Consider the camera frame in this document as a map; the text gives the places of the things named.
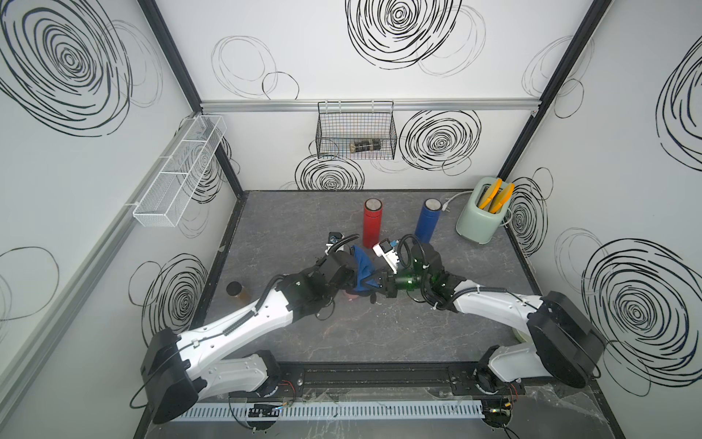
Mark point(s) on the light green plate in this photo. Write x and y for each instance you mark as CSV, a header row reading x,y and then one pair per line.
x,y
521,337

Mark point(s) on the mint green toaster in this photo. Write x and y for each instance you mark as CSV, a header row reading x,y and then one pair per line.
x,y
485,210

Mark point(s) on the object in wire basket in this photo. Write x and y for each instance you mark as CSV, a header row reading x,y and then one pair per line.
x,y
365,145

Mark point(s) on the pink thermos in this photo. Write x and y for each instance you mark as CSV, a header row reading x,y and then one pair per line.
x,y
351,295

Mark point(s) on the white mesh shelf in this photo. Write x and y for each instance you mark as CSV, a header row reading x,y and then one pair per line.
x,y
166,199

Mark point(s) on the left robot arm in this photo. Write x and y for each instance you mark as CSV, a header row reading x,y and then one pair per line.
x,y
181,369

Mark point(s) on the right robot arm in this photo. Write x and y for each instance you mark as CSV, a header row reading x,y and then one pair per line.
x,y
557,340

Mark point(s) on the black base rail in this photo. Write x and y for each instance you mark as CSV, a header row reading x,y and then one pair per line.
x,y
458,378

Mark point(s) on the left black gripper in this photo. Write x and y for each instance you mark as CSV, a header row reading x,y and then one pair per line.
x,y
342,274

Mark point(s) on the black wire basket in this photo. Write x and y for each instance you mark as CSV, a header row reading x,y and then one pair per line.
x,y
341,122

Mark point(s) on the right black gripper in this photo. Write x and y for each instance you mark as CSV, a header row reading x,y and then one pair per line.
x,y
390,283

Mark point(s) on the blue cloth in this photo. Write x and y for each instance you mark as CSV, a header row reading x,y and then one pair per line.
x,y
365,271

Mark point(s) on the blue thermos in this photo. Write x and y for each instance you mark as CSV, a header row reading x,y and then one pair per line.
x,y
428,219

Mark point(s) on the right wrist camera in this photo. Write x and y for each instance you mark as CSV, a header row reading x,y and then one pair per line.
x,y
386,250

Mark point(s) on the small brown jar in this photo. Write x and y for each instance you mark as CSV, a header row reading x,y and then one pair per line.
x,y
238,293

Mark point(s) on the white slotted cable duct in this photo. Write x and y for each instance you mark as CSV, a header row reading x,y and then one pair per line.
x,y
333,411

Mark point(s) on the red thermos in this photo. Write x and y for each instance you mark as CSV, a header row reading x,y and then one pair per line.
x,y
372,219

